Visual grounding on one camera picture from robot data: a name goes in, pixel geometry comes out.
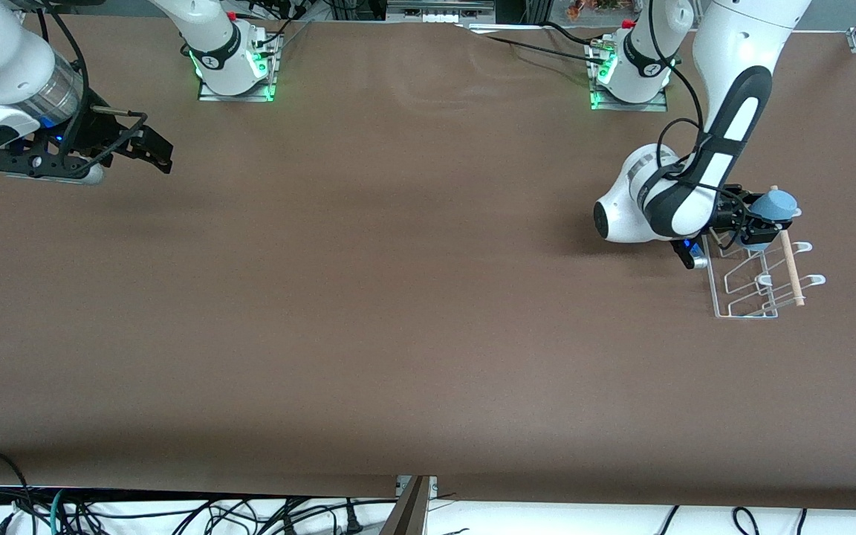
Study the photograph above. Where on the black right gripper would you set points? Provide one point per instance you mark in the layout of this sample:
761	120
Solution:
103	130

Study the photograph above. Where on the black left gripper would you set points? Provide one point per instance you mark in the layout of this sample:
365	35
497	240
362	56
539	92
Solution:
733	210

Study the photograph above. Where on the blue plastic cup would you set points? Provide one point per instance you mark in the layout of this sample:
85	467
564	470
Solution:
776	204

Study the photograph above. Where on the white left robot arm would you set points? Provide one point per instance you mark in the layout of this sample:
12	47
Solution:
740	30

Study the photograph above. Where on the orange red background item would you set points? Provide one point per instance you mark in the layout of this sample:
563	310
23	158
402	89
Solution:
591	7

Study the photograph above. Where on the brown table cover sheet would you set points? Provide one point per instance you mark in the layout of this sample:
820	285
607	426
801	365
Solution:
428	297

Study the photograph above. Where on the brown table support beam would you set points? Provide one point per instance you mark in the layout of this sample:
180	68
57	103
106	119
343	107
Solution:
407	516

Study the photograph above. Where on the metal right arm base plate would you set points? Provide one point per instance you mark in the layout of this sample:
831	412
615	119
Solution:
212	95

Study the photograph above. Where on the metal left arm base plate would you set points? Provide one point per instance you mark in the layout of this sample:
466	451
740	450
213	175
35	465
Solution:
651	106

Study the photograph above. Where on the white power strip rail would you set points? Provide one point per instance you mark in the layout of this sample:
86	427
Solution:
439	16

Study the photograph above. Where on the small metal table bracket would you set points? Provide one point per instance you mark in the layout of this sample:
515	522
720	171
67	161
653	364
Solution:
432	487

